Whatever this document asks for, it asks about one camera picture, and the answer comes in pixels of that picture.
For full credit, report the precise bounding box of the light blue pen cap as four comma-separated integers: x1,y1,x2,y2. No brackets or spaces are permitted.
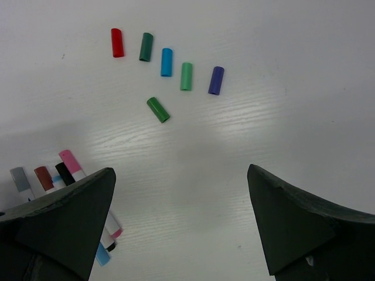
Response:
161,48,173,77

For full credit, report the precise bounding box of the red pen cap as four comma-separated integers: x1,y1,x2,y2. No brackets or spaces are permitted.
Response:
111,28,125,58

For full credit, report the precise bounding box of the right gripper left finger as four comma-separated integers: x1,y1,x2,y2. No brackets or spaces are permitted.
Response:
1,167,116,280

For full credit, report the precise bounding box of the black marker pen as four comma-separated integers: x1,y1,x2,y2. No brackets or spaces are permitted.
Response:
55,162,116,252

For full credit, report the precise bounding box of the dark red marker pen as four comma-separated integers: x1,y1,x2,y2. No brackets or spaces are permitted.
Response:
34,166,56,194

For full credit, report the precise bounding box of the pink cap blue marker pen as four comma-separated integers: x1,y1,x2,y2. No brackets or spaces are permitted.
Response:
52,176,116,266

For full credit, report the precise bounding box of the teal green pen cap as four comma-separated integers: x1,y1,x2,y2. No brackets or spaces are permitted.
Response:
180,62,193,91

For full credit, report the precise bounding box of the dark blue pen cap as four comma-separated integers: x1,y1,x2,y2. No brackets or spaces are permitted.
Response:
208,66,224,95

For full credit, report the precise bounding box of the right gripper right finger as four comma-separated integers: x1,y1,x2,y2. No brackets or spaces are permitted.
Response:
247,165,374,280

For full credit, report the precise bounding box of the grey green marker pen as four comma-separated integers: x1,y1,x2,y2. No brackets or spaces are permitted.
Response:
9,167,35,203

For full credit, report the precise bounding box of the dark green pen cap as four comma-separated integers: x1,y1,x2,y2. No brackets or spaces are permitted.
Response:
139,32,154,62

